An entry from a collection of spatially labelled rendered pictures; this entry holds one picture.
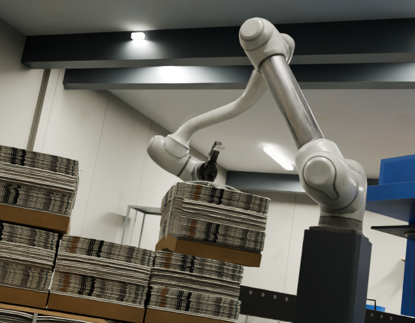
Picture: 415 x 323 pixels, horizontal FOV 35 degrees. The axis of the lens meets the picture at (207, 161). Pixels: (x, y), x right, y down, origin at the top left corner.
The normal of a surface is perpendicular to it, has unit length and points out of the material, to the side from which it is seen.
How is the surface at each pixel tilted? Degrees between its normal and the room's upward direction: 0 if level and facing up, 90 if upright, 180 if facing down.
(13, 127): 90
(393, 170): 90
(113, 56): 90
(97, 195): 90
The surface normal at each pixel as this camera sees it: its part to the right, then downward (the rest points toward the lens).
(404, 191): -0.84, -0.25
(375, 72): -0.40, -0.26
